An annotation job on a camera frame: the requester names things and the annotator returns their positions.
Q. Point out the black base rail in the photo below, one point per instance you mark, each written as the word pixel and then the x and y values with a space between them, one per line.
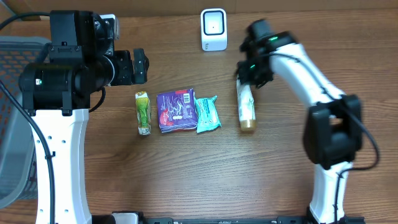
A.
pixel 248 219

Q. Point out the grey plastic basket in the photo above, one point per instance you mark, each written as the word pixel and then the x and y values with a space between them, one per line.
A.
pixel 18 163

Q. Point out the teal wipes packet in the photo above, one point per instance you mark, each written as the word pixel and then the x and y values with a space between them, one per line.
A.
pixel 208 119

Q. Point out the green yellow snack packet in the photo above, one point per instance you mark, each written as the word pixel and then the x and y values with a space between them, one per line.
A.
pixel 143 113

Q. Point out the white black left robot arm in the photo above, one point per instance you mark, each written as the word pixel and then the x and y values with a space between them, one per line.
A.
pixel 79 60

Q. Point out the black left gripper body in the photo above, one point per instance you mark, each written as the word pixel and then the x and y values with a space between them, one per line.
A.
pixel 122 74

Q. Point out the white tube gold cap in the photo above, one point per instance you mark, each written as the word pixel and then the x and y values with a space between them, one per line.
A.
pixel 246 110

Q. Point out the white barcode scanner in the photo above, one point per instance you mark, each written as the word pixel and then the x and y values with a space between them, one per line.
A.
pixel 214 34

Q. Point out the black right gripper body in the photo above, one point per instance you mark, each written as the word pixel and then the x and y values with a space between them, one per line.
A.
pixel 258 73

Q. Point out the purple pad package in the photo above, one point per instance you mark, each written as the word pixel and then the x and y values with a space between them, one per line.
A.
pixel 176 111

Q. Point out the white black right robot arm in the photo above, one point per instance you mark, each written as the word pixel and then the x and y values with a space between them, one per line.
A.
pixel 331 135

